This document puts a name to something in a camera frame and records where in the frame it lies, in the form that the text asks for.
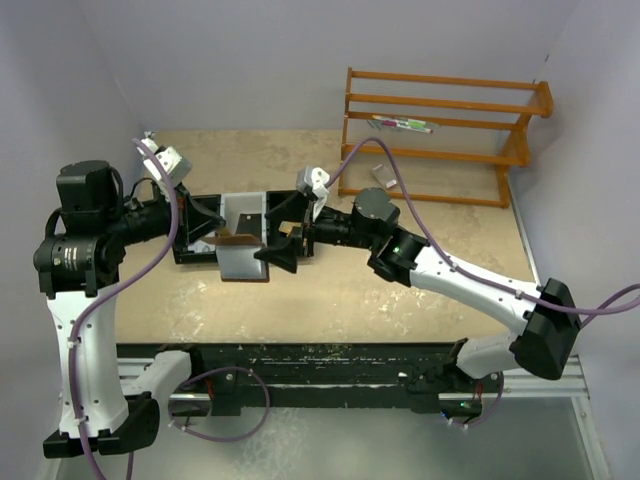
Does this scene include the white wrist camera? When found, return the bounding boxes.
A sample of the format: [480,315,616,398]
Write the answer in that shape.
[296,166,331,201]
[139,138,193,187]

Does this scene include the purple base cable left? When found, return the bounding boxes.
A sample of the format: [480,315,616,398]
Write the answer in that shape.
[167,367,272,443]

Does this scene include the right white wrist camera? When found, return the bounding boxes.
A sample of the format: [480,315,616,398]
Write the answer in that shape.
[296,166,331,201]

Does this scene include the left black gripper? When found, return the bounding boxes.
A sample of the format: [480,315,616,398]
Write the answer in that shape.
[103,178,225,251]

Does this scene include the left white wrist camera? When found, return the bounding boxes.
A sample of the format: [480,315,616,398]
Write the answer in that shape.
[139,138,193,187]

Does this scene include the black card in white bin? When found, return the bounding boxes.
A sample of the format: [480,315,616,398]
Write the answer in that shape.
[235,213,263,239]

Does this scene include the black right bin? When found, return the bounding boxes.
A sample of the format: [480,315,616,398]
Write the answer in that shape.
[265,190,300,246]

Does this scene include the brown leather card holder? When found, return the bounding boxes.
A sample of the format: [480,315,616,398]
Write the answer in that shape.
[201,229,269,283]

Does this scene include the orange wooden rack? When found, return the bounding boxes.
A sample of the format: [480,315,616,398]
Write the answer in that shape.
[341,69,554,208]

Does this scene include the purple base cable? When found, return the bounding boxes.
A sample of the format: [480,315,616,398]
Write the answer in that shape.
[444,364,505,432]
[167,367,272,443]

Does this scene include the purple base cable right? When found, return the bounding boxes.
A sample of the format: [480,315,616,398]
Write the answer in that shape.
[444,364,505,432]

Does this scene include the coloured markers on rack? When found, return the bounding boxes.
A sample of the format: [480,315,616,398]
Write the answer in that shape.
[368,115,438,134]

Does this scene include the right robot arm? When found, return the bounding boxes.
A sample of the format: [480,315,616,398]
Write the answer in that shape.
[254,188,581,391]

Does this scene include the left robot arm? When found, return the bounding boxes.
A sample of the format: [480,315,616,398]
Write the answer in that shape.
[33,154,206,459]

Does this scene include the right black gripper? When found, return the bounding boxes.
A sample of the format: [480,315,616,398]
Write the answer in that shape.
[255,189,378,273]

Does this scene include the gold credit cards pile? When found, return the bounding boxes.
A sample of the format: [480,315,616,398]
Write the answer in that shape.
[278,221,299,236]

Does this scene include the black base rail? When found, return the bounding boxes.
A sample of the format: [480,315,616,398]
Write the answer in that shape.
[115,342,504,416]

